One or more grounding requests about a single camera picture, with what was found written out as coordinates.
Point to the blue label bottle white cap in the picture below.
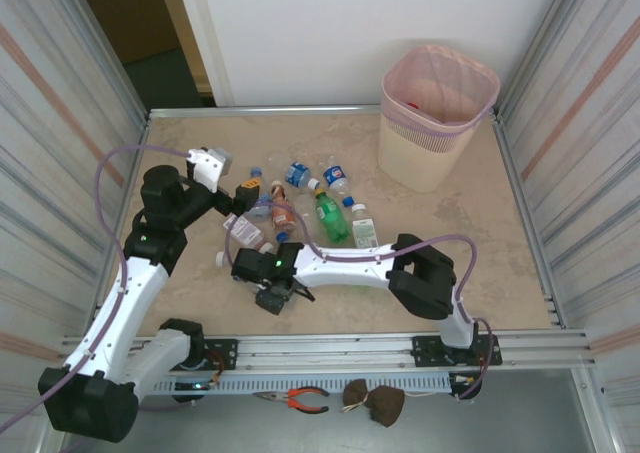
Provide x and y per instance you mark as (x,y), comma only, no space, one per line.
(299,174)

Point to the white door frame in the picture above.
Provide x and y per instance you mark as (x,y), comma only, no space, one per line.
(202,33)

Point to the white green label bottle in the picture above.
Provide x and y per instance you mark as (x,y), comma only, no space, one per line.
(365,230)

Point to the pink bin liner bag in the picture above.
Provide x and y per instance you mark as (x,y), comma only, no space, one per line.
(440,63)

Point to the aluminium table edge bar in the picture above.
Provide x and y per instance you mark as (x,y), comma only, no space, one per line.
(275,109)

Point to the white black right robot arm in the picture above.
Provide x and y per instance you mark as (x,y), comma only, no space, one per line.
(350,273)

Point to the dark blue label bottle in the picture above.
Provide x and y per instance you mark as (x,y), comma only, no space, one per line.
(336,175)

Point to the aluminium mounting rail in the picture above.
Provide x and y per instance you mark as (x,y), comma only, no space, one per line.
(325,348)

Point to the brown wooden door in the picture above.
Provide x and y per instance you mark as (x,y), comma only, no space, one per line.
(130,18)

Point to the brown cloth pouch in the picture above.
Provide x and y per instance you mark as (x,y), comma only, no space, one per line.
(385,403)

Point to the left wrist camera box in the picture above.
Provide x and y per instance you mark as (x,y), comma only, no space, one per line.
(207,168)

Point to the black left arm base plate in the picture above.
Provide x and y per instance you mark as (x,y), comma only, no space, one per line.
(225,353)

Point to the beige plastic waste bin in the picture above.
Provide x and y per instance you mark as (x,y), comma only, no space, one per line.
(415,168)

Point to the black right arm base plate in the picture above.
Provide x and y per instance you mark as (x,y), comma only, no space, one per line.
(425,350)

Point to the red white label bottle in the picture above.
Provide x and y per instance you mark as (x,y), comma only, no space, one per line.
(414,105)

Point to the water bottle light blue label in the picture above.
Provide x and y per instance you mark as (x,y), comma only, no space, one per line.
(262,212)

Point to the pink drink bottle white label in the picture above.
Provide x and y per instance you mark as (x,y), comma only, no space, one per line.
(245,230)

